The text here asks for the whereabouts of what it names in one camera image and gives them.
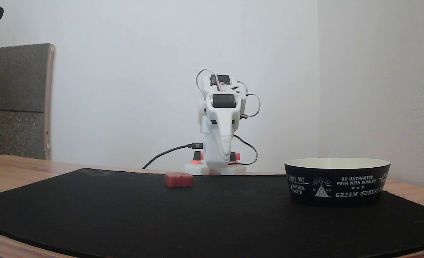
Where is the red block toy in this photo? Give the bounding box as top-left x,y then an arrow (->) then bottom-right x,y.
164,172 -> 193,188

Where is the black printed paper bowl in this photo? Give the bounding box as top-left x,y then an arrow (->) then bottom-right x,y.
284,158 -> 391,207

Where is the black table mat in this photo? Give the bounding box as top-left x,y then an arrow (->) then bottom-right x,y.
0,168 -> 424,258

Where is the grey board with wooden edge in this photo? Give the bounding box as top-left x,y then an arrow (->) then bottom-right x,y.
0,43 -> 55,161

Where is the thin red black cable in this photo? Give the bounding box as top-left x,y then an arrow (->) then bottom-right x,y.
233,134 -> 258,166

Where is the black usb cable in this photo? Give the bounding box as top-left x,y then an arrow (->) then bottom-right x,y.
142,143 -> 204,169

